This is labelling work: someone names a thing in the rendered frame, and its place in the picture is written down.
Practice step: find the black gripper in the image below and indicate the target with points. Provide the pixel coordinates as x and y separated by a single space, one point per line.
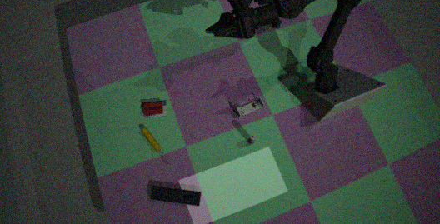
242 26

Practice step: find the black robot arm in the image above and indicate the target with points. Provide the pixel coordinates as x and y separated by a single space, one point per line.
320 58

